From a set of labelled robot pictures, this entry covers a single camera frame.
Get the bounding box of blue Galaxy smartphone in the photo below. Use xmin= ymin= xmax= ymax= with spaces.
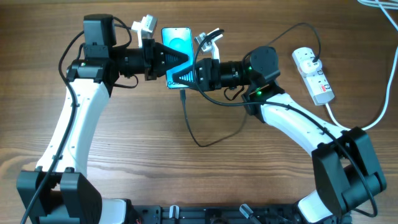
xmin=162 ymin=27 xmax=193 ymax=89

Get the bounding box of black charger cable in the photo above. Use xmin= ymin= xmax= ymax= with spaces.
xmin=179 ymin=22 xmax=322 ymax=148

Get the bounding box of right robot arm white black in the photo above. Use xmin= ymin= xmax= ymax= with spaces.
xmin=172 ymin=47 xmax=387 ymax=223

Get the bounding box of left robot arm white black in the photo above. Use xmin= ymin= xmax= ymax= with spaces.
xmin=16 ymin=14 xmax=188 ymax=223

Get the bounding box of white charger plug adapter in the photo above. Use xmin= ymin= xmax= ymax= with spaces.
xmin=298 ymin=58 xmax=322 ymax=77

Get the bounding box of white power strip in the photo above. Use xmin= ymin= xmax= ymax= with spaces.
xmin=292 ymin=47 xmax=335 ymax=106

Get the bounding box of white power strip cord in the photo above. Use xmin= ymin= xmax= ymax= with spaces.
xmin=325 ymin=45 xmax=398 ymax=133

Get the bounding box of white cables top corner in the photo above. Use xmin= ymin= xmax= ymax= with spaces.
xmin=356 ymin=0 xmax=398 ymax=24

